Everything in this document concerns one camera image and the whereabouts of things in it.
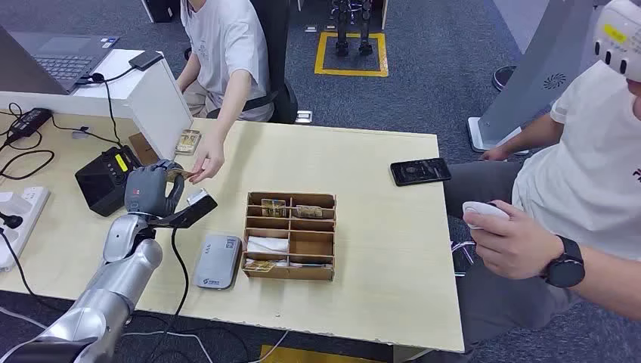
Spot grey floor stand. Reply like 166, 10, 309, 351
466, 0, 609, 154

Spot black control box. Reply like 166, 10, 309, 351
75, 145, 144, 218

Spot black smartphone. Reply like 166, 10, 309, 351
389, 157, 453, 188

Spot white wire bundle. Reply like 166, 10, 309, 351
451, 240, 477, 278

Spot white desk partition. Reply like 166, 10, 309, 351
0, 48, 195, 161

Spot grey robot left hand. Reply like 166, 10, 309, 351
123, 159, 186, 219

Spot pale flat card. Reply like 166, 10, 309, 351
276, 259, 333, 269

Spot black power cable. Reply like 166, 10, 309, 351
0, 228, 66, 312

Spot black smartwatch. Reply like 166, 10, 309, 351
540, 235, 586, 290

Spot dark grey laptop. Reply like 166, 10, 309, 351
0, 25, 121, 96

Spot person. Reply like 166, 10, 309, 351
407, 59, 641, 363
175, 0, 277, 185

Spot person's left hand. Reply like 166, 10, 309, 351
189, 134, 226, 185
466, 200, 565, 281

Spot person's right hand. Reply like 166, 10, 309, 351
479, 146, 512, 163

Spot black power plug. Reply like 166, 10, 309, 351
0, 211, 24, 231

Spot black camera cable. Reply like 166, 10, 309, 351
150, 228, 190, 363

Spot black power adapter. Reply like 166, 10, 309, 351
5, 107, 54, 143

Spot white floor cable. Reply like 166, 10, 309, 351
0, 306, 216, 363

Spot brown cardboard piece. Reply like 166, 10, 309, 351
128, 132, 160, 166

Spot yellow floor tape square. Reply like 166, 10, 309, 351
314, 32, 389, 78

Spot black looped cable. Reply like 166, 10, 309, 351
0, 149, 56, 182

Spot black drive cable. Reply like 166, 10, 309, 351
75, 66, 137, 147

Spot white handheld controller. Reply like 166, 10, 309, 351
461, 200, 511, 231

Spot white folded paper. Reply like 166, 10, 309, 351
246, 236, 290, 255

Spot black bracket wrist camera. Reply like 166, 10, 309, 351
147, 188, 218, 231

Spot yellow floor mat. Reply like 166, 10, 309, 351
260, 344, 397, 363

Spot grey card reader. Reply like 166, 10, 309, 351
192, 234, 243, 290

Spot wooden compartment organizer box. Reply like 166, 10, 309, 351
240, 191, 337, 282

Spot black humanoid robot legs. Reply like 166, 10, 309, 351
330, 0, 376, 57

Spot white VR headset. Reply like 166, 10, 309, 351
593, 0, 641, 84

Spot black adapter cable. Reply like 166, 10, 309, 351
50, 115, 124, 147

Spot black office chair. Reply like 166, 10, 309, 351
185, 0, 299, 125

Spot white power strip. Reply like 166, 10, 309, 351
0, 186, 51, 273

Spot black case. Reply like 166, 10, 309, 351
141, 0, 181, 23

